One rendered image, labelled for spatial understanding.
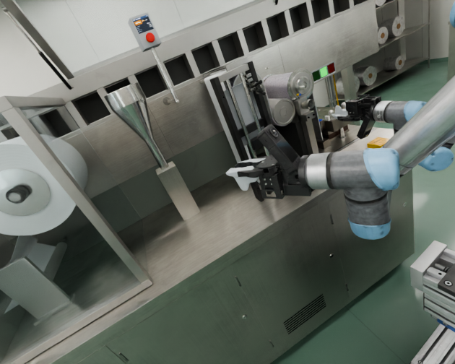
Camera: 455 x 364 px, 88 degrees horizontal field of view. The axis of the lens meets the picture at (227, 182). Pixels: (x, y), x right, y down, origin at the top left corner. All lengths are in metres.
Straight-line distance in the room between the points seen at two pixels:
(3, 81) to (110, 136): 2.64
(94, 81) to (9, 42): 2.59
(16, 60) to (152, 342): 3.37
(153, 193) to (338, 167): 1.09
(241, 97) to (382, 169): 0.63
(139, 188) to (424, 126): 1.21
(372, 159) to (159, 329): 0.91
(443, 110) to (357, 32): 1.43
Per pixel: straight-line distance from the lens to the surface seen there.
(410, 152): 0.59
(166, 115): 1.31
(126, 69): 1.31
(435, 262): 0.97
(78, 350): 1.04
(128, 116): 1.03
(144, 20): 1.02
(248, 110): 0.97
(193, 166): 1.38
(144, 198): 1.40
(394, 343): 1.66
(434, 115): 0.57
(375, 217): 0.54
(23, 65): 3.80
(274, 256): 1.06
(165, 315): 1.03
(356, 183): 0.49
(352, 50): 1.92
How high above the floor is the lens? 1.48
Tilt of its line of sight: 26 degrees down
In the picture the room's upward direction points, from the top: 24 degrees counter-clockwise
